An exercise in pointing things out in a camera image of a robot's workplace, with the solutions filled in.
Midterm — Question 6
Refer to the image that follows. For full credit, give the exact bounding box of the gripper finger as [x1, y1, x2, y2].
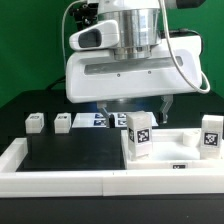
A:
[159, 95, 173, 124]
[97, 101, 115, 128]

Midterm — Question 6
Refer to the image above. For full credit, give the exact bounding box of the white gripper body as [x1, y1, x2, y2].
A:
[66, 20, 202, 103]

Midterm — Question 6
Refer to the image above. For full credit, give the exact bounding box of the white square tabletop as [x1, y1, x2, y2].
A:
[121, 128, 224, 170]

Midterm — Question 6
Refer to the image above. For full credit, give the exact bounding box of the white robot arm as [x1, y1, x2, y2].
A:
[66, 0, 209, 127]

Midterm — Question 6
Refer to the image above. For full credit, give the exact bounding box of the white marker plate with tags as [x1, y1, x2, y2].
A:
[72, 111, 159, 129]

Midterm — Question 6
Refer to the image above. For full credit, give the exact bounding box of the white U-shaped fence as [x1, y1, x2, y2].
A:
[0, 138, 224, 198]

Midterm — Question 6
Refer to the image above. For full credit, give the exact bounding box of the black cable bundle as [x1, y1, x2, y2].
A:
[45, 75, 68, 91]

